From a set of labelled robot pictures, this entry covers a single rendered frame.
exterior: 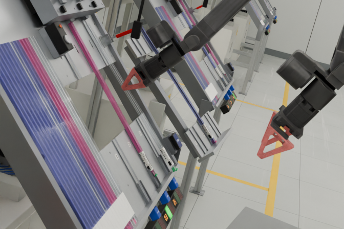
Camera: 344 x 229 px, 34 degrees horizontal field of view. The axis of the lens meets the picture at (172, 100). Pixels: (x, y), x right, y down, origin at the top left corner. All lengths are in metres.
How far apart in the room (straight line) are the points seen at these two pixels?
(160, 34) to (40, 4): 0.36
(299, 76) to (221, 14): 0.45
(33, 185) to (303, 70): 0.60
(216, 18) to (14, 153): 0.71
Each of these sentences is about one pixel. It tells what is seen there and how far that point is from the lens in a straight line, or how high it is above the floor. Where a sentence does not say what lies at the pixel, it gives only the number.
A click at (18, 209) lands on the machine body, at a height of 0.62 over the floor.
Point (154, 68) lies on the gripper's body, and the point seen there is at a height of 1.03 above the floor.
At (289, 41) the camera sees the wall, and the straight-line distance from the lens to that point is 9.13.
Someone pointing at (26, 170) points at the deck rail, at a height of 0.89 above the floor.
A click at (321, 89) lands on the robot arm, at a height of 1.16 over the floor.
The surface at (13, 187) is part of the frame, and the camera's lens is 1.61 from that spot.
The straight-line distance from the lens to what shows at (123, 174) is 1.46.
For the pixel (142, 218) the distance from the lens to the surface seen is 1.41.
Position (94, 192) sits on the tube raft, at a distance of 1.28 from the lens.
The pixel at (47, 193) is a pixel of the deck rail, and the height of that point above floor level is 0.86.
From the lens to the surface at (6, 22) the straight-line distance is 1.33.
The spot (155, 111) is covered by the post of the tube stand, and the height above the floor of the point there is 0.78.
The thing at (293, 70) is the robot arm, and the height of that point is 1.19.
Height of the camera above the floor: 1.39
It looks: 16 degrees down
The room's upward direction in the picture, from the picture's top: 14 degrees clockwise
